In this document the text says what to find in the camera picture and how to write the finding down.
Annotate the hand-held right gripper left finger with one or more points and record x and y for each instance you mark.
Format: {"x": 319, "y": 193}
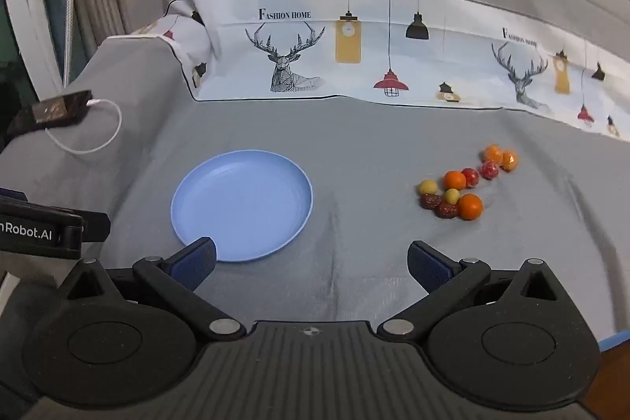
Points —
{"x": 197, "y": 260}

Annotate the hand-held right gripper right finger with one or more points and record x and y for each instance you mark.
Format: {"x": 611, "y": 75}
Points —
{"x": 428, "y": 263}

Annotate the dark red date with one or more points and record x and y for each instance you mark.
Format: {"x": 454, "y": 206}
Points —
{"x": 447, "y": 210}
{"x": 430, "y": 202}

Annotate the blue plastic plate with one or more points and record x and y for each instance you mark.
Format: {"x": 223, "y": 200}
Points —
{"x": 241, "y": 206}

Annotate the small orange kumquat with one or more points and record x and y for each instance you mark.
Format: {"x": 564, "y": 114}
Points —
{"x": 470, "y": 206}
{"x": 455, "y": 180}
{"x": 492, "y": 153}

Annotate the small yellow round fruit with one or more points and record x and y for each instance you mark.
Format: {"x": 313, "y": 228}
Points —
{"x": 428, "y": 187}
{"x": 452, "y": 195}

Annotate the small red round fruit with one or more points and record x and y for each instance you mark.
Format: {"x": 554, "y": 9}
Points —
{"x": 470, "y": 176}
{"x": 489, "y": 169}

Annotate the shiny orange kumquat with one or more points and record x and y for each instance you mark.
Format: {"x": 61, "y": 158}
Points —
{"x": 509, "y": 160}

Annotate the dark phone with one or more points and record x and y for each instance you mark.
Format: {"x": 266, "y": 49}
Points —
{"x": 51, "y": 111}

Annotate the grey printed blanket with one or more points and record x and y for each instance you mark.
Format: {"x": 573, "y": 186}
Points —
{"x": 344, "y": 129}

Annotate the brown wooden board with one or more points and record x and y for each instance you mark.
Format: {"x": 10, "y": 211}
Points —
{"x": 617, "y": 380}

